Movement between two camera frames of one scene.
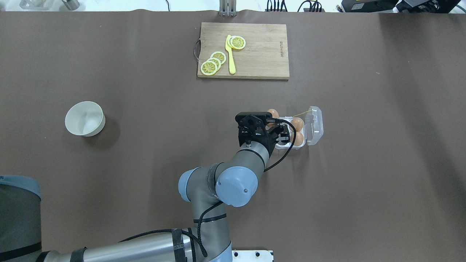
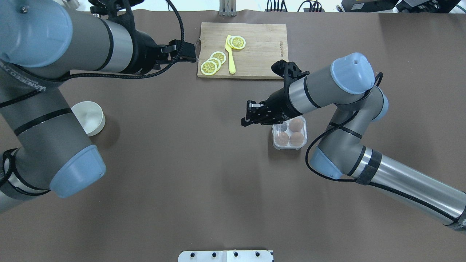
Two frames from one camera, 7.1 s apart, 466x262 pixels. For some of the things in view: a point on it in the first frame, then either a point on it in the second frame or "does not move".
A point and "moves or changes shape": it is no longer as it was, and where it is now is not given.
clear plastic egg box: (309, 131) moves or changes shape
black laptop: (357, 6) does not move
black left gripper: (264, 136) to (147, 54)
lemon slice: (208, 68) does not move
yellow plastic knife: (232, 67) does not move
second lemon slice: (217, 62) does not move
